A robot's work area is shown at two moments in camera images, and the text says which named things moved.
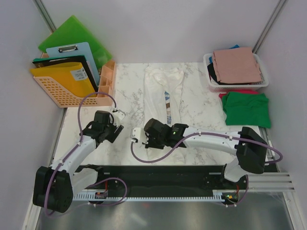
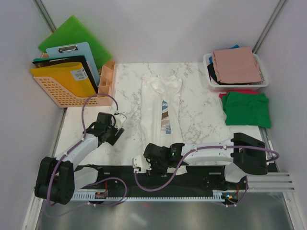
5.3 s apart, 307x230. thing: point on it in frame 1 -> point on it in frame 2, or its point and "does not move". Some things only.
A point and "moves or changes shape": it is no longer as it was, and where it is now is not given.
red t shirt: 221,95 does not move
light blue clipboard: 82,49 does not move
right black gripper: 149,144 -> 156,173
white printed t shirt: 162,101 moves or changes shape
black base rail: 158,179 does not move
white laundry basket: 240,87 does not move
